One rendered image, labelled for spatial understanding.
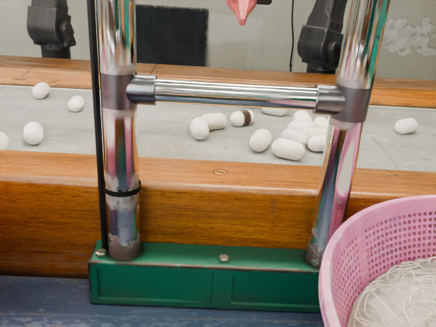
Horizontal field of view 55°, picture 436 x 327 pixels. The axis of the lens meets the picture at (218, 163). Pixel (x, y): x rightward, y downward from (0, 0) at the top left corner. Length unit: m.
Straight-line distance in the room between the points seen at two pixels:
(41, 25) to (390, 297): 0.88
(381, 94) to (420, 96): 0.06
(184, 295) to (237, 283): 0.04
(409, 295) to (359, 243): 0.04
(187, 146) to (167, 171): 0.12
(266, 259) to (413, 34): 2.42
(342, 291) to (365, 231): 0.05
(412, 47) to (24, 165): 2.48
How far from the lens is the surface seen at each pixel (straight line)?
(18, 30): 2.93
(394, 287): 0.31
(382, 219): 0.32
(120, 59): 0.27
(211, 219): 0.33
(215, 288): 0.33
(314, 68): 0.95
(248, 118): 0.53
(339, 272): 0.27
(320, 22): 0.93
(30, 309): 0.36
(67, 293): 0.37
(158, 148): 0.45
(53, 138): 0.49
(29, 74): 0.73
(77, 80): 0.70
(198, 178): 0.33
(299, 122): 0.51
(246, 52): 2.56
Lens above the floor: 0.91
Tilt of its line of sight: 24 degrees down
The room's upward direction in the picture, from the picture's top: 4 degrees clockwise
